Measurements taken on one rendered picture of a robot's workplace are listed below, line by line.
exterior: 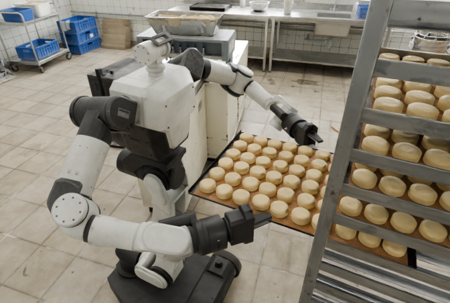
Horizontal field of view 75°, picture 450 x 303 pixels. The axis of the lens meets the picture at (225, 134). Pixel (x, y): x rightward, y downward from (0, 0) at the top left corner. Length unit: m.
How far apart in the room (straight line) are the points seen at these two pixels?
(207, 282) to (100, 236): 1.13
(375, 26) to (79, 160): 0.70
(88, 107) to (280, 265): 1.63
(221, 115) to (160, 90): 1.60
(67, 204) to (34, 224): 1.95
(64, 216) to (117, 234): 0.12
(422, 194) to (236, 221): 0.41
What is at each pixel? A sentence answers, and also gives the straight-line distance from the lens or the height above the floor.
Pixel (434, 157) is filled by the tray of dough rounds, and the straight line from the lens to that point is 0.69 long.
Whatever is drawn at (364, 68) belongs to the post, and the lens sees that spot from 0.53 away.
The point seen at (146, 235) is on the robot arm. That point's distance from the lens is 0.75.
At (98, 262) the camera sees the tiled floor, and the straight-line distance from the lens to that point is 2.29.
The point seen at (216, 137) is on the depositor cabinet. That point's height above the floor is 0.32.
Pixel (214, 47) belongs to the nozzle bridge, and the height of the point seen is 1.10.
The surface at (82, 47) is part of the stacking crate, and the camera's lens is 6.51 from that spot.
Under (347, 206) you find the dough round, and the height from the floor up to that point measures 1.24.
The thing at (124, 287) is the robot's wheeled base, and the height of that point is 0.17.
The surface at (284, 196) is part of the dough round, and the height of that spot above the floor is 1.16.
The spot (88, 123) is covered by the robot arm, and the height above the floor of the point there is 1.37.
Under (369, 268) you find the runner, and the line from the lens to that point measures 1.52.
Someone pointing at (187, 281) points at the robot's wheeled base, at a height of 0.17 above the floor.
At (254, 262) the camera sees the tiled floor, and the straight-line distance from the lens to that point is 2.14.
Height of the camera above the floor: 1.76
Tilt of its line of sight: 32 degrees down
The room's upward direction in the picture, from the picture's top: straight up
